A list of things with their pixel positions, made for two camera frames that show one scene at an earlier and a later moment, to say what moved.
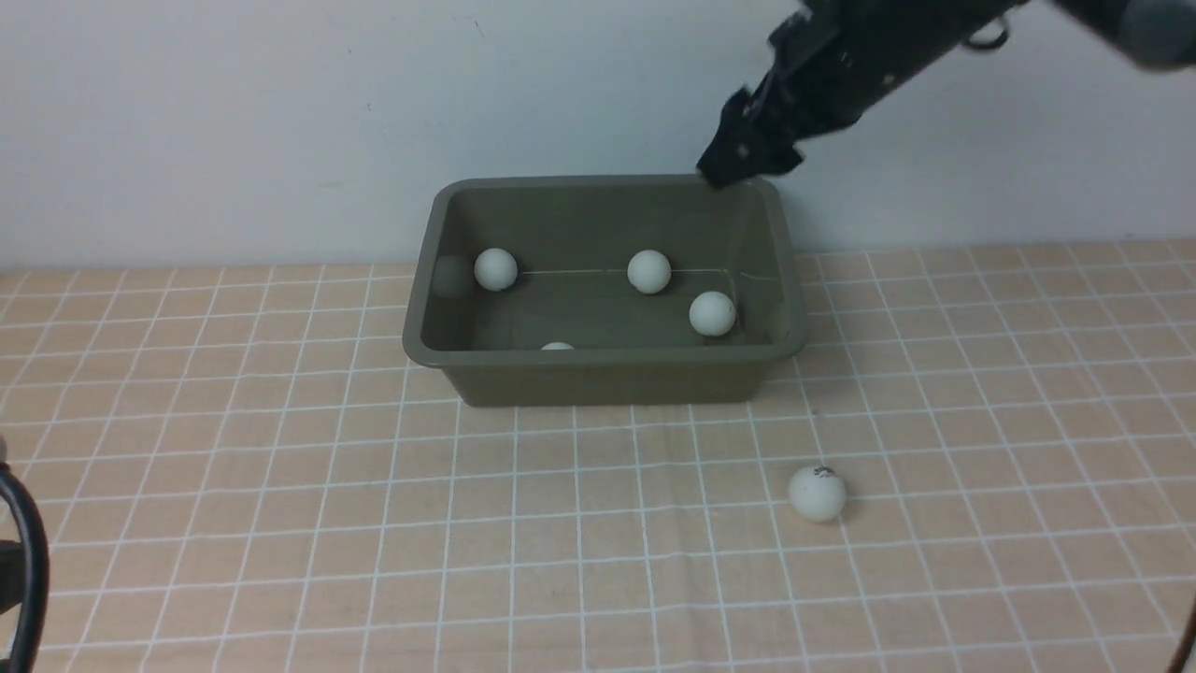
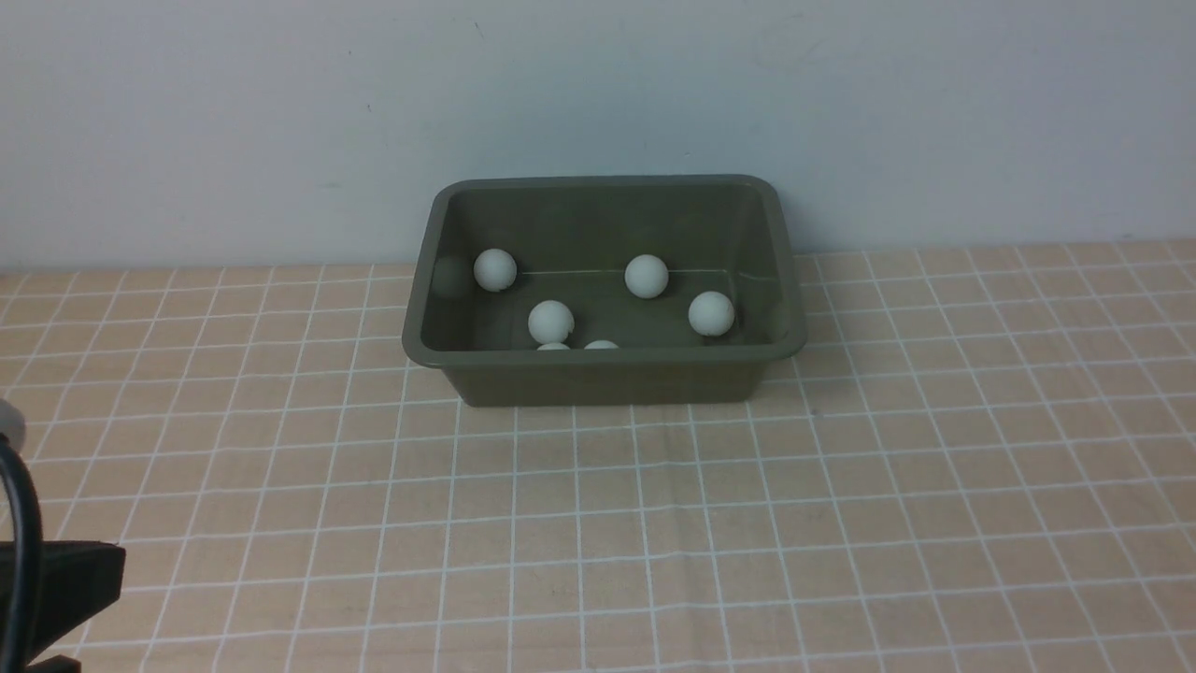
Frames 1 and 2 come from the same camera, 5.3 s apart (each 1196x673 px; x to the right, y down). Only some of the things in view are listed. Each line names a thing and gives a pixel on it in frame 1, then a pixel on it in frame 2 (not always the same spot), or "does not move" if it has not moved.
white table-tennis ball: (648, 272) does not move
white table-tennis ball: (712, 313) does not move
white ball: (495, 268) does not move
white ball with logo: (817, 494) -> (550, 322)
